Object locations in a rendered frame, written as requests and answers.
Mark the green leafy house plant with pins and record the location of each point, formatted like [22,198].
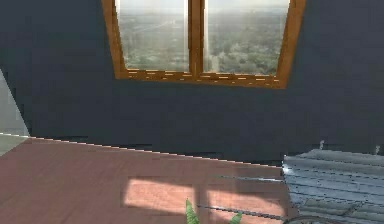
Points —
[191,215]

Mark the wooden framed window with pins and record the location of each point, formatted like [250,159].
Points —
[196,40]

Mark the grey slatted metal chair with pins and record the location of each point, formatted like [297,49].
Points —
[336,186]

